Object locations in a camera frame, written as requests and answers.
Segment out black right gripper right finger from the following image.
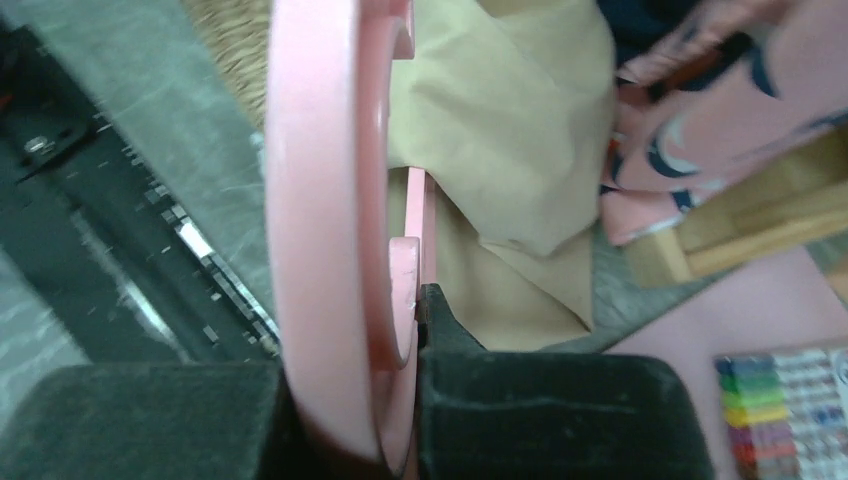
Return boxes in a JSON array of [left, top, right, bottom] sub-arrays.
[[418, 284, 715, 479]]

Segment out navy blue hanging garment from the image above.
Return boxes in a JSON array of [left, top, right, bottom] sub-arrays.
[[597, 0, 698, 67]]

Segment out pink clipboard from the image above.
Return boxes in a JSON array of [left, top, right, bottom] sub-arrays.
[[609, 247, 847, 480]]

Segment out pink shark print garment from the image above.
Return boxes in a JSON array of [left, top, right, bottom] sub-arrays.
[[600, 1, 847, 245]]

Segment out wooden clothes rack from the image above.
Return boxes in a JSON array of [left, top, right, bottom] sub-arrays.
[[623, 127, 847, 287]]

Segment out marker pen set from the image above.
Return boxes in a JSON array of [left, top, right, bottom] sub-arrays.
[[714, 346, 847, 480]]

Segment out pink notched hanger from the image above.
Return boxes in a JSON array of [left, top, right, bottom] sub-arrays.
[[264, 1, 435, 479]]

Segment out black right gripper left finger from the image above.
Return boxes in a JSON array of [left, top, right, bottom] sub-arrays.
[[0, 362, 313, 480]]

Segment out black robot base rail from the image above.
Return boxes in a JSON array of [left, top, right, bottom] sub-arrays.
[[1, 26, 278, 362]]

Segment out beige drawstring shorts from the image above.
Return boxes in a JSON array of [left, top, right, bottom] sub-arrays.
[[388, 1, 614, 351]]

